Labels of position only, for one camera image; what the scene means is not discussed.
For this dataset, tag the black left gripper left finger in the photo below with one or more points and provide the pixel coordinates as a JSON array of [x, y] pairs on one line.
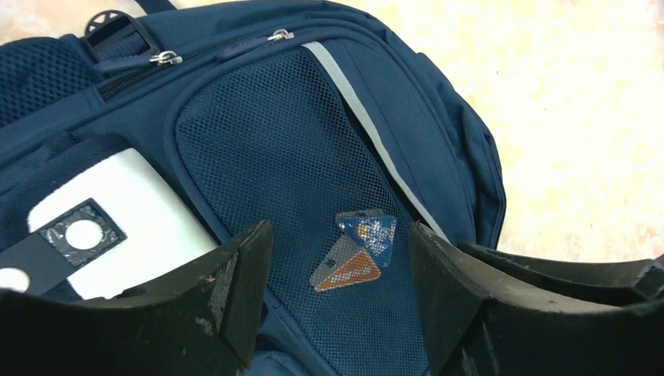
[[199, 319]]

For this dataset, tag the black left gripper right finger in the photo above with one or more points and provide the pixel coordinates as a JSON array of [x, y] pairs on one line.
[[478, 320]]

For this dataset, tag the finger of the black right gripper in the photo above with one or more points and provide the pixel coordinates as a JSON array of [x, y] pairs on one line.
[[608, 283]]

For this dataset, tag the small orange eraser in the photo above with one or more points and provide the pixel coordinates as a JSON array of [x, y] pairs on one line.
[[345, 264]]

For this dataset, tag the navy blue student backpack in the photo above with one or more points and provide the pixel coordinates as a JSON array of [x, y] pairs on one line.
[[149, 142]]

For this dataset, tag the blue triangular ruler piece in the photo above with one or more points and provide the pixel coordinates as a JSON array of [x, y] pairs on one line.
[[372, 230]]

